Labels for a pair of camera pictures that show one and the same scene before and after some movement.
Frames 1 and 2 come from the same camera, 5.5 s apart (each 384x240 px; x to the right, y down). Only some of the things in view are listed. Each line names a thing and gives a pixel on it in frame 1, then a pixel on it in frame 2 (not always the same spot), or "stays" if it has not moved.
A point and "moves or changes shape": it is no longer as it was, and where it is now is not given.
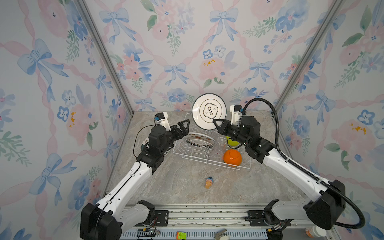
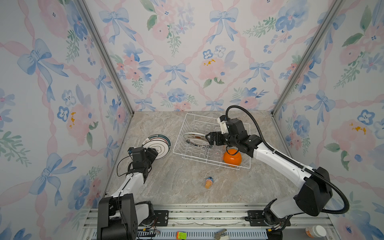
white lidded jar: (314, 231) stays
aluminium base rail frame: (204, 221) stays
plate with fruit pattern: (199, 140) stays
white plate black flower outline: (207, 107) moves or changes shape
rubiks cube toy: (181, 235) stays
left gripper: (183, 132) to (150, 153)
